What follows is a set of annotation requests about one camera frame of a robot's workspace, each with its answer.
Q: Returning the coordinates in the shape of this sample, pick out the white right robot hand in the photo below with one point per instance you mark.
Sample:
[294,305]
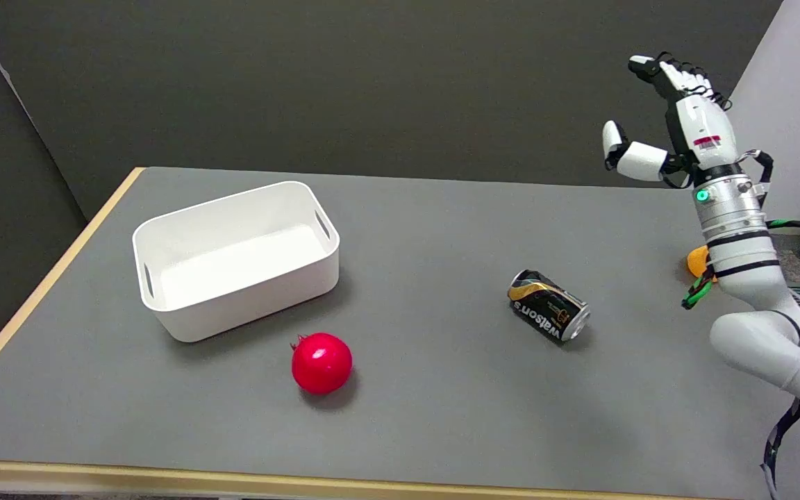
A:
[697,123]

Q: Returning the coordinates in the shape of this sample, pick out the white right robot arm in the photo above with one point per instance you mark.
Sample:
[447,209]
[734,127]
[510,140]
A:
[754,278]

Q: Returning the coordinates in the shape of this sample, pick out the black watsons drink can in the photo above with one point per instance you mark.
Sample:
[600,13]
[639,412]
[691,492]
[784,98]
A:
[549,305]

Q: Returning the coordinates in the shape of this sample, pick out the red pomegranate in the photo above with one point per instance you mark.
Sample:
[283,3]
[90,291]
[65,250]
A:
[321,362]

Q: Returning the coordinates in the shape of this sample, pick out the white plastic storage bin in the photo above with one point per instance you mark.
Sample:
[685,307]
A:
[235,259]

